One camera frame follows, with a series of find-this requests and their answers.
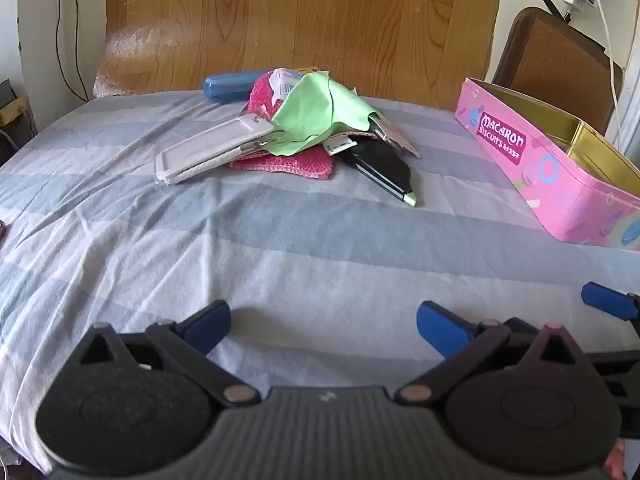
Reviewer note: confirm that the pink biscuit tin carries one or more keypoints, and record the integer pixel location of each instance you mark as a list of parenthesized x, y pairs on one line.
[(550, 185)]

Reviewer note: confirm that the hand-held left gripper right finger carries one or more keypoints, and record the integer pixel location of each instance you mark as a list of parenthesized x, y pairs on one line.
[(442, 327)]

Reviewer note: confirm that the blue glasses case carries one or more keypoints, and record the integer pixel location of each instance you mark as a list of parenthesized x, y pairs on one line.
[(225, 87)]

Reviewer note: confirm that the yellow flat item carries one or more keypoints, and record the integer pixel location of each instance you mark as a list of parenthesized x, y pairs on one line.
[(307, 69)]

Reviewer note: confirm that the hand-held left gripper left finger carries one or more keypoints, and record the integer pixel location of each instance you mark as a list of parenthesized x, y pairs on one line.
[(210, 325)]

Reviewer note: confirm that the white plastic card case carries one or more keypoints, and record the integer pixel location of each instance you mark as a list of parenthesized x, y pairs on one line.
[(210, 152)]

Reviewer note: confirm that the white paper packet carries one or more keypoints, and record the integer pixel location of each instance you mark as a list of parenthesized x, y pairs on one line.
[(285, 80)]

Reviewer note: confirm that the hot pink knitted cloth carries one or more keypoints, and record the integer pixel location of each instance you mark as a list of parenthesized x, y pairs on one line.
[(285, 162)]

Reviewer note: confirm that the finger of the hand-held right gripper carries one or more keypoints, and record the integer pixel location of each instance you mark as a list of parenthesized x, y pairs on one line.
[(607, 300)]

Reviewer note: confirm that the brown woven chair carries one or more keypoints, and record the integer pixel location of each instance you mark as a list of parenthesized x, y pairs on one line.
[(550, 60)]

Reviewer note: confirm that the yellow box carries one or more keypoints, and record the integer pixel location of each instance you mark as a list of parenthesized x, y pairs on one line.
[(12, 110)]

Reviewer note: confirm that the black pouch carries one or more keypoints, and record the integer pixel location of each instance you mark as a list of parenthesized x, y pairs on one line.
[(380, 162)]

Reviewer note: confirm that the white fabric tag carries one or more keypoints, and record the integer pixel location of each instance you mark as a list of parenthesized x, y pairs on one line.
[(337, 144)]

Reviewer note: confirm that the striped bed sheet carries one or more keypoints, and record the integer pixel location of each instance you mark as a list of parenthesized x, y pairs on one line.
[(300, 260)]

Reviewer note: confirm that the wooden headboard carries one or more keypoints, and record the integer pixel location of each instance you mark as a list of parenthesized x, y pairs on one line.
[(300, 10)]

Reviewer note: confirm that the pale pink packet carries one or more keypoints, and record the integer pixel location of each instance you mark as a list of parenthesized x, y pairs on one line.
[(402, 142)]

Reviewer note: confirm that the light green cloth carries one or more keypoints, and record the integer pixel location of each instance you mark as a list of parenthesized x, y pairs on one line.
[(315, 110)]

